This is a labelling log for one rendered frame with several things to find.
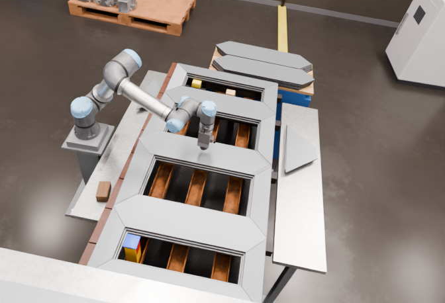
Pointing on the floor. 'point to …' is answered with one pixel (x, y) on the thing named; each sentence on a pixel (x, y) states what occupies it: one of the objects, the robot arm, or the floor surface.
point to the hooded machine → (422, 38)
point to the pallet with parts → (130, 2)
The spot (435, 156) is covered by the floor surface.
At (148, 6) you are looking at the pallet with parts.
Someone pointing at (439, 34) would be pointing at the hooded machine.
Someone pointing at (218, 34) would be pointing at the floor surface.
